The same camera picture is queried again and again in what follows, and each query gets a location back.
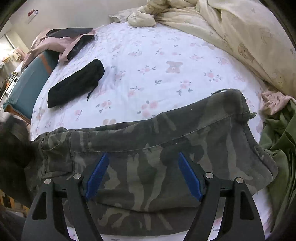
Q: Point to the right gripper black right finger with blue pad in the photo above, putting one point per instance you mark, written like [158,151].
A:
[240,218]

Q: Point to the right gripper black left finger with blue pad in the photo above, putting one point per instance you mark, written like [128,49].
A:
[46,219]

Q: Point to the camouflage pants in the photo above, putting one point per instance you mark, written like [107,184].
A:
[212,132]

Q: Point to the green garment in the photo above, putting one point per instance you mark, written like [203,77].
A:
[278,140]

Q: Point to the pink ruffled cloth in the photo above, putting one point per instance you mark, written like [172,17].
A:
[274,101]

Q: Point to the folded black garment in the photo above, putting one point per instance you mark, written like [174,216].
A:
[81,82]

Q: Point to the white floral bed sheet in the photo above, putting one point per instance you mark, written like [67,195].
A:
[148,71]

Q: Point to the pink and black jacket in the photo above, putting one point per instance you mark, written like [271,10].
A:
[66,42]

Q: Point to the cream bear print duvet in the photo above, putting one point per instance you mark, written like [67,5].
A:
[245,29]

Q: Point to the pillow with floral case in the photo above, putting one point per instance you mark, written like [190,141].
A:
[122,16]

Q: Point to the red white wall sticker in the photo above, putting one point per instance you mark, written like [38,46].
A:
[31,15]

